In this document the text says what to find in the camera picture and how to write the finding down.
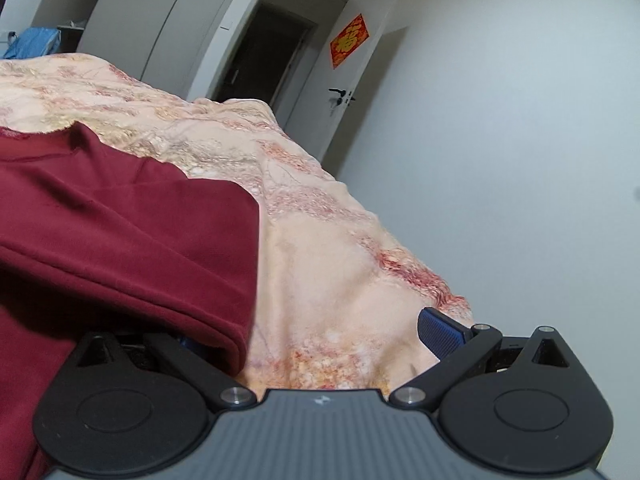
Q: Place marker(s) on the white door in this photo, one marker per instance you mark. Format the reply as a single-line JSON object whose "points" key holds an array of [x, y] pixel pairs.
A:
{"points": [[350, 110]]}

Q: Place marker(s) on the grey wardrobe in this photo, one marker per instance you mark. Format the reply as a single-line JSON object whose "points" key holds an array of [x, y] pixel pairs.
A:
{"points": [[160, 15]]}

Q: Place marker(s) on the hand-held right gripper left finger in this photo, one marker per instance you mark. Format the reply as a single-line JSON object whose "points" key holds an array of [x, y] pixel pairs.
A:
{"points": [[167, 351]]}

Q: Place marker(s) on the red door decoration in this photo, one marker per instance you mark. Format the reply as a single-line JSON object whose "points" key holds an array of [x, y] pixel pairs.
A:
{"points": [[348, 41]]}

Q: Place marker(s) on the blue cloth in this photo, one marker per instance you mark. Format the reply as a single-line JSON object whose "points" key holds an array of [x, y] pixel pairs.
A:
{"points": [[32, 42]]}

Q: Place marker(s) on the dark red garment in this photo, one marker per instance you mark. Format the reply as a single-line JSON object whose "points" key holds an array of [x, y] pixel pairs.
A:
{"points": [[115, 240]]}

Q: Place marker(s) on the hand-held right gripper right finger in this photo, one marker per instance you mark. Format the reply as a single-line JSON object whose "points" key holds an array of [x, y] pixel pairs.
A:
{"points": [[442, 331]]}

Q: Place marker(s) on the peach floral blanket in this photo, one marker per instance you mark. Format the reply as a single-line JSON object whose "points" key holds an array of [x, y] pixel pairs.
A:
{"points": [[320, 240]]}

